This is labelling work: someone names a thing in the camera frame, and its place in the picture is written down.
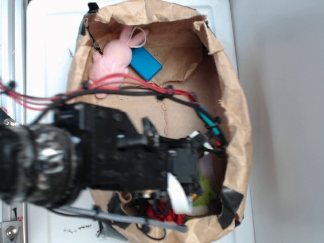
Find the blue rectangular block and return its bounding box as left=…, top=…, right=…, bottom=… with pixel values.
left=130, top=47, right=163, bottom=81

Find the black mounting bracket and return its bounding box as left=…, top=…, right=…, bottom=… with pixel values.
left=0, top=108, right=17, bottom=127

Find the grey cable conduit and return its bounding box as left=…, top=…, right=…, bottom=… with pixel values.
left=52, top=205, right=188, bottom=233

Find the red crumpled tissue paper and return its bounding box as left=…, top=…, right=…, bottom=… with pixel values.
left=145, top=201, right=185, bottom=225

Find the brown paper bag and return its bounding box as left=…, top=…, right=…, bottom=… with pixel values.
left=68, top=1, right=252, bottom=242

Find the pink plush bunny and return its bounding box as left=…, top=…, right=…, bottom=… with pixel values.
left=89, top=26, right=149, bottom=90

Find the aluminium frame rail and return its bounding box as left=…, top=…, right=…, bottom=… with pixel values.
left=1, top=1, right=28, bottom=242

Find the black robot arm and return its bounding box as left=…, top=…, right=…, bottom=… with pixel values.
left=1, top=103, right=226, bottom=208

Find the red and black cable bundle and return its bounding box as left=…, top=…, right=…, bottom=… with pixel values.
left=0, top=74, right=227, bottom=155

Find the green plush animal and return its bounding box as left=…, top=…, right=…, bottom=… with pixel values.
left=185, top=155, right=217, bottom=220

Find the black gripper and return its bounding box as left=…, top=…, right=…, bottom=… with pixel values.
left=156, top=131, right=226, bottom=198

